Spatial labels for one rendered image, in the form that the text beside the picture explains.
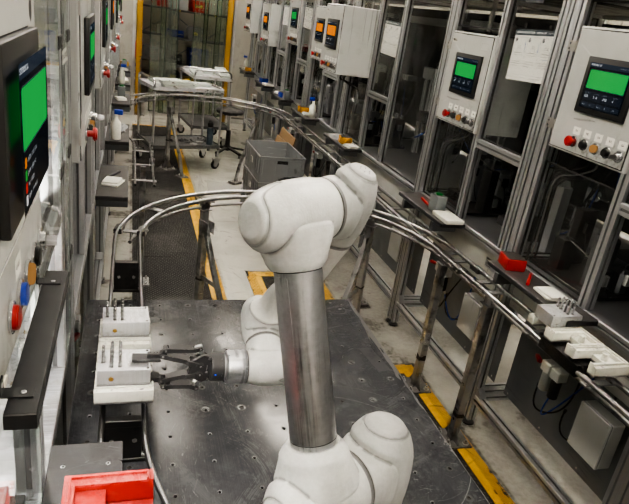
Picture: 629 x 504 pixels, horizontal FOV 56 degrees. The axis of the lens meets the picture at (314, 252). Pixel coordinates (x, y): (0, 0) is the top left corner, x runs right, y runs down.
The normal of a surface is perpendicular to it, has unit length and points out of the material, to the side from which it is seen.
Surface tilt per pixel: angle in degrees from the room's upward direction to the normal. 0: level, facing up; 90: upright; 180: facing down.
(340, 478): 68
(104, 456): 0
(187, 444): 0
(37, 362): 0
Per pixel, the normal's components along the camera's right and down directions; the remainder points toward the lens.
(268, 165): 0.30, 0.41
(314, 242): 0.66, 0.15
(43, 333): 0.14, -0.92
